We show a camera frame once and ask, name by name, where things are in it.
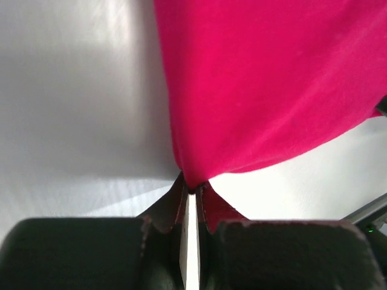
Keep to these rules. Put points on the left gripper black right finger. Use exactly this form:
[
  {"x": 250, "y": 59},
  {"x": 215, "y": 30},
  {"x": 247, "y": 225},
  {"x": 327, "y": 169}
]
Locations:
[{"x": 239, "y": 253}]

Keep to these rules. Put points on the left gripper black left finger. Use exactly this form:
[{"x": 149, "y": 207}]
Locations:
[{"x": 140, "y": 252}]

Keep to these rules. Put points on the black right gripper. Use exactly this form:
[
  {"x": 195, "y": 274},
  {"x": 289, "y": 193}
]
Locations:
[{"x": 382, "y": 106}]

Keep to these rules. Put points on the pink t shirt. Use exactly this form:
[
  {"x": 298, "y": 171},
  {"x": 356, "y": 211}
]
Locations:
[{"x": 255, "y": 83}]

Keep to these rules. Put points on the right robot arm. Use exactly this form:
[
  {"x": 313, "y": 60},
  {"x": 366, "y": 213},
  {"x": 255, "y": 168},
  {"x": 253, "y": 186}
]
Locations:
[{"x": 371, "y": 218}]

